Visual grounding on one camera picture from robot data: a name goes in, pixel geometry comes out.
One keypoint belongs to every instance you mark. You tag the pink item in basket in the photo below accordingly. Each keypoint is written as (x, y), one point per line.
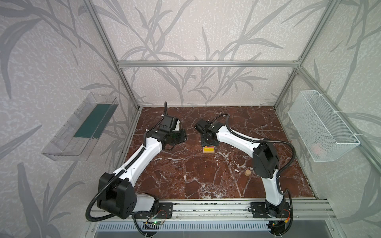
(318, 149)

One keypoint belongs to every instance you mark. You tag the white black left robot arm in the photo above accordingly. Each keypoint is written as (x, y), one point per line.
(116, 196)

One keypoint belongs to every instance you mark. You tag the white wire mesh basket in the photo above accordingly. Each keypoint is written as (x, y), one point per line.
(318, 122)

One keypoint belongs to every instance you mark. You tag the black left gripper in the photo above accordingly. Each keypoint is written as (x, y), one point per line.
(176, 137)

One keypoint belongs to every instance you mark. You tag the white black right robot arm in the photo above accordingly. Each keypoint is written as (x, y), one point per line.
(262, 151)

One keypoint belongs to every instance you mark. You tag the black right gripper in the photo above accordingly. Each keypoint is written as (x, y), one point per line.
(207, 140)

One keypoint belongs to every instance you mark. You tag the clear plastic wall bin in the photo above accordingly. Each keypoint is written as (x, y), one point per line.
(78, 137)

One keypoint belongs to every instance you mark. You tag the aluminium frame horizontal bar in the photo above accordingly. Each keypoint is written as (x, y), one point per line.
(210, 63)

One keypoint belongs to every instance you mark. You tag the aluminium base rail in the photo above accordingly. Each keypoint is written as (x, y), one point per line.
(240, 210)

